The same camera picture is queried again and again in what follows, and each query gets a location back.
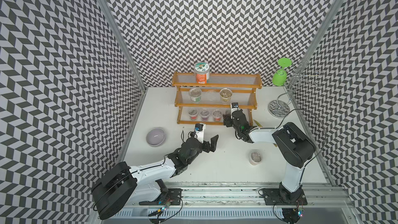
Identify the seed cup red label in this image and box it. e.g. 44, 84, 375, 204
188, 108, 198, 121

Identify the green label seed cup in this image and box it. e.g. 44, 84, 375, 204
189, 88, 202, 103

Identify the tall seed jar orange label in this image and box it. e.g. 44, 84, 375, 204
194, 62, 210, 84

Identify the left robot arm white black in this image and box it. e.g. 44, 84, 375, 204
91, 135, 219, 220

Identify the clear plastic lid on shelf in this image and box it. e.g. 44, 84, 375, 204
203, 90, 218, 101

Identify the wooden two-tier shelf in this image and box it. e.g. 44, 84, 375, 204
172, 72, 262, 125

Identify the lilac bowl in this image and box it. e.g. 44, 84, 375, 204
146, 128, 166, 147

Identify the green plastic wine glass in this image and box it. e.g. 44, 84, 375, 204
272, 58, 292, 87

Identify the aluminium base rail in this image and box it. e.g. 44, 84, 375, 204
105, 183, 361, 224

